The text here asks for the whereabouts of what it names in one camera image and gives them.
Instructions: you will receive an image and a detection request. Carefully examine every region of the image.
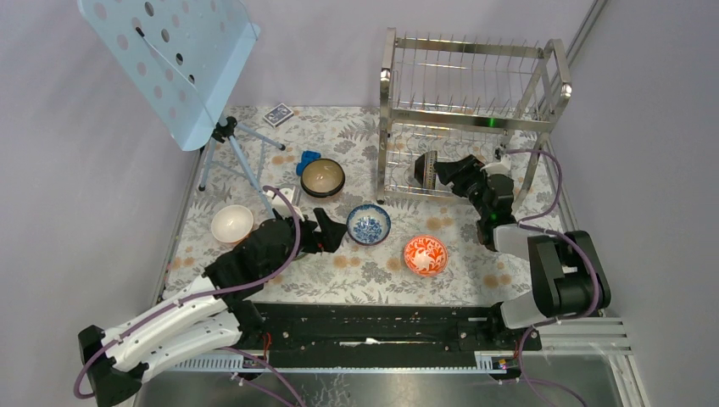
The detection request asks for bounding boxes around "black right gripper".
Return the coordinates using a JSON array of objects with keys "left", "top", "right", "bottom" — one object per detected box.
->
[{"left": 432, "top": 154, "right": 493, "bottom": 220}]

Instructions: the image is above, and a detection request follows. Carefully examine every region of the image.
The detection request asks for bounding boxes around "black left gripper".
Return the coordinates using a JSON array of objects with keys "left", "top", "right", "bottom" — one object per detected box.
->
[{"left": 265, "top": 208, "right": 348, "bottom": 280}]

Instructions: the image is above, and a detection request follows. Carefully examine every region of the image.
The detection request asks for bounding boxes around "blue white patterned bowl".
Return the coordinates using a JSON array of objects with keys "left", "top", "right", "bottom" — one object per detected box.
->
[{"left": 346, "top": 203, "right": 392, "bottom": 246}]

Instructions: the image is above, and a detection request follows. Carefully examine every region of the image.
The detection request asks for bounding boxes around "stainless steel dish rack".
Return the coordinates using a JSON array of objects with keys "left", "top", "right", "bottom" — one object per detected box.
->
[{"left": 376, "top": 27, "right": 573, "bottom": 203}]

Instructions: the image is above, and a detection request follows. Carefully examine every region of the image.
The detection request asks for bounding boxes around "orange patterned bowl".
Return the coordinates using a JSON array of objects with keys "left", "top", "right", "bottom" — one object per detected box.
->
[{"left": 403, "top": 235, "right": 449, "bottom": 276}]

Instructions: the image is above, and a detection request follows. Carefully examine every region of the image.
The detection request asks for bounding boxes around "orange white bowl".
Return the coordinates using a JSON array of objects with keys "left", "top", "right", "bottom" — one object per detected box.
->
[{"left": 210, "top": 204, "right": 254, "bottom": 243}]

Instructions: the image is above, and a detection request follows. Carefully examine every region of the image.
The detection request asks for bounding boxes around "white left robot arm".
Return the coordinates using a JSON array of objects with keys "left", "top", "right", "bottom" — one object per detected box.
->
[{"left": 74, "top": 208, "right": 348, "bottom": 406}]

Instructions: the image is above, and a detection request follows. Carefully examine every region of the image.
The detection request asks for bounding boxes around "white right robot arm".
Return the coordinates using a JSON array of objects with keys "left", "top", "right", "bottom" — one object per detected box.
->
[{"left": 433, "top": 156, "right": 611, "bottom": 349}]

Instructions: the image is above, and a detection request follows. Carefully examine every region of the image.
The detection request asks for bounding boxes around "dark striped bowl in rack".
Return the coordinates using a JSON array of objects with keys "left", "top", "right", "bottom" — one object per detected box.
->
[{"left": 413, "top": 150, "right": 438, "bottom": 190}]

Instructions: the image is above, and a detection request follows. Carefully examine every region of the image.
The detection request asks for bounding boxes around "floral patterned table mat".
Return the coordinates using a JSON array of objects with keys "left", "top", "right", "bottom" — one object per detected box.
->
[{"left": 162, "top": 106, "right": 531, "bottom": 305}]

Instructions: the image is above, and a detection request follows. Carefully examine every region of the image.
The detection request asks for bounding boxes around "blue plastic toy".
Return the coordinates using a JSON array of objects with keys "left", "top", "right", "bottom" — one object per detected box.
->
[{"left": 296, "top": 150, "right": 321, "bottom": 176}]

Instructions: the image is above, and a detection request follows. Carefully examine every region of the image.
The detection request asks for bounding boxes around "blue playing card box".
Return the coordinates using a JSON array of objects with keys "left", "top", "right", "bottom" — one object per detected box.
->
[{"left": 263, "top": 103, "right": 294, "bottom": 128}]

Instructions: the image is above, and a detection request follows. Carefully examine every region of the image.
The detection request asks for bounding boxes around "light blue perforated music stand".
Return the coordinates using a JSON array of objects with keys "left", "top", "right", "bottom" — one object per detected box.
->
[{"left": 77, "top": 0, "right": 285, "bottom": 214}]

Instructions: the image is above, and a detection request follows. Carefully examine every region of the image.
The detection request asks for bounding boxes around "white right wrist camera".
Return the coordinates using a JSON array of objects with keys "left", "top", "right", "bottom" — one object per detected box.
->
[{"left": 484, "top": 153, "right": 512, "bottom": 176}]

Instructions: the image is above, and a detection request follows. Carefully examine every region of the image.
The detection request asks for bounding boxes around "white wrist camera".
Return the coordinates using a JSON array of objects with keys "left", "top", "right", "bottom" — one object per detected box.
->
[
  {"left": 484, "top": 153, "right": 512, "bottom": 176},
  {"left": 264, "top": 186, "right": 302, "bottom": 217}
]

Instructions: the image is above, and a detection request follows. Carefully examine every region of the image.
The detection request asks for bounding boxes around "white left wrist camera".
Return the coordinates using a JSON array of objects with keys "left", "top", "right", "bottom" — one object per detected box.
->
[{"left": 264, "top": 186, "right": 302, "bottom": 217}]

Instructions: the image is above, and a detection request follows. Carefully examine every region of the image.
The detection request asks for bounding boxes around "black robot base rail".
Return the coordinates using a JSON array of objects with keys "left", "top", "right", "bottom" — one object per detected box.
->
[{"left": 231, "top": 301, "right": 542, "bottom": 370}]

